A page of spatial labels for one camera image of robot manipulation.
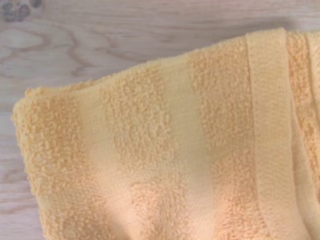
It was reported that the yellow terry cloth towel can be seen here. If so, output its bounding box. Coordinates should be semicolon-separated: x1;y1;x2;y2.
11;27;320;240

